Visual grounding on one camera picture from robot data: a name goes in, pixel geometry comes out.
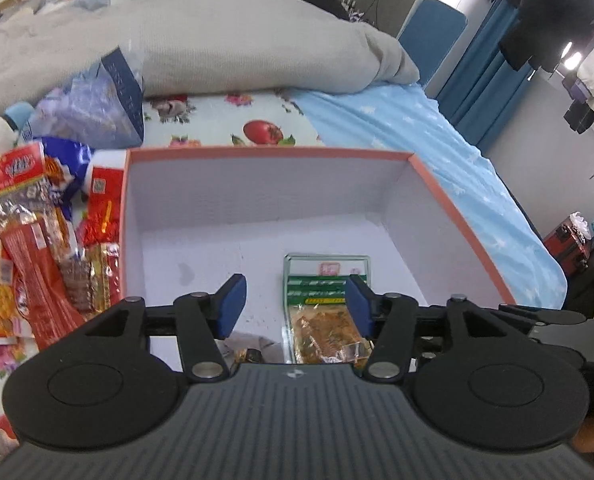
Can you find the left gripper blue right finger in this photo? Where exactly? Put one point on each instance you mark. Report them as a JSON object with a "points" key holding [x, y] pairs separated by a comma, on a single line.
{"points": [[360, 302]]}

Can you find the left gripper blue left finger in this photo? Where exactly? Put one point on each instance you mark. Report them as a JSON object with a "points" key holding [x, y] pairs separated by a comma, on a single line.
{"points": [[229, 301]]}

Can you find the green pickled vegetable packet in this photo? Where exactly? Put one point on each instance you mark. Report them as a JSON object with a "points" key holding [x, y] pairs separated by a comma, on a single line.
{"points": [[318, 326]]}

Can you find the brown strips snack packet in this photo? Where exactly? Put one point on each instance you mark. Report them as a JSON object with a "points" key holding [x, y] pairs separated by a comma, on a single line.
{"points": [[91, 278]]}

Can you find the long red snack packet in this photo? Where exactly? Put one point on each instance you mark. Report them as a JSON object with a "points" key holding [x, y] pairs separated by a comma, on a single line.
{"points": [[51, 316]]}

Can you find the red top clear tofu packet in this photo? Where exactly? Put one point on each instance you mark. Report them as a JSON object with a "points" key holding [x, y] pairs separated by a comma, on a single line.
{"points": [[26, 196]]}

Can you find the grey pastry snack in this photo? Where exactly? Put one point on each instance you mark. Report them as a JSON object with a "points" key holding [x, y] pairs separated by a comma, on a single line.
{"points": [[241, 348]]}

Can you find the orange open storage box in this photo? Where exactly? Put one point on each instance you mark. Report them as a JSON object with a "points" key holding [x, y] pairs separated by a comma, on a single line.
{"points": [[192, 217]]}

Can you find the red suitcase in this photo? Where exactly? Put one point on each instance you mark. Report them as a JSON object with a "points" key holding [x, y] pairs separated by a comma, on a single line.
{"points": [[570, 244]]}

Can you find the red foil tea packet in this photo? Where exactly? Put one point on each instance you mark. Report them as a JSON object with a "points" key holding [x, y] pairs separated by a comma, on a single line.
{"points": [[101, 222]]}

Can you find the light blue star blanket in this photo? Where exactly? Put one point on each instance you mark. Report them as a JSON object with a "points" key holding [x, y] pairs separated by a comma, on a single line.
{"points": [[402, 118]]}

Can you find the floral bed sheet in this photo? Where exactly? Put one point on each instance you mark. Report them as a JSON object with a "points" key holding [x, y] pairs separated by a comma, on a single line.
{"points": [[190, 122]]}

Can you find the blue white snack bag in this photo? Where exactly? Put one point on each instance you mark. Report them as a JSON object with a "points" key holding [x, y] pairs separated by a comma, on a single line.
{"points": [[66, 163]]}

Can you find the translucent blue tissue bag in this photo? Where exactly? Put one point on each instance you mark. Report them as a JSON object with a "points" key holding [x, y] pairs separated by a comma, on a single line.
{"points": [[100, 106]]}

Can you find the blue curtain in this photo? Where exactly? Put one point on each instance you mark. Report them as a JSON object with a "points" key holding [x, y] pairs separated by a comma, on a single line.
{"points": [[483, 91]]}

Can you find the grey duvet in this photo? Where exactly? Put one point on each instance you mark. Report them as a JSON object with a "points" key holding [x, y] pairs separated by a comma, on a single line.
{"points": [[201, 46]]}

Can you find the white blue plush duck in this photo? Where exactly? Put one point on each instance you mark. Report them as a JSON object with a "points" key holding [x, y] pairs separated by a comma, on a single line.
{"points": [[12, 120]]}

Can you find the hanging dark clothes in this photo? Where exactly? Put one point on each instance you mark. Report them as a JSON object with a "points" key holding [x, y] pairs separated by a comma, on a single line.
{"points": [[543, 29]]}

